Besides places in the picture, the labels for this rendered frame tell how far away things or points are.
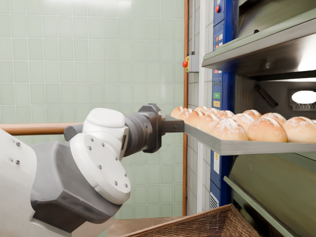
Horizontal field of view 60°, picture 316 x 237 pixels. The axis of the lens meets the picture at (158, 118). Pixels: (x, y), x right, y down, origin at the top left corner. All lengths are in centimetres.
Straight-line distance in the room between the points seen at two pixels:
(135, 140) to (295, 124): 32
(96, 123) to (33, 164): 25
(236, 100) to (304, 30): 67
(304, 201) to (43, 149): 69
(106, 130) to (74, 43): 162
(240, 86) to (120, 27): 111
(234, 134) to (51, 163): 37
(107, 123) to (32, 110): 166
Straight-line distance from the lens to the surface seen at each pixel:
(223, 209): 118
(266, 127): 56
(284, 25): 59
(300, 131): 60
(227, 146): 49
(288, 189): 87
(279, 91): 124
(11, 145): 21
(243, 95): 117
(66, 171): 22
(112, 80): 197
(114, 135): 44
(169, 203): 217
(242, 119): 65
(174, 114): 93
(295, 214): 83
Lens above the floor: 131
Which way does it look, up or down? 6 degrees down
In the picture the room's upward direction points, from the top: straight up
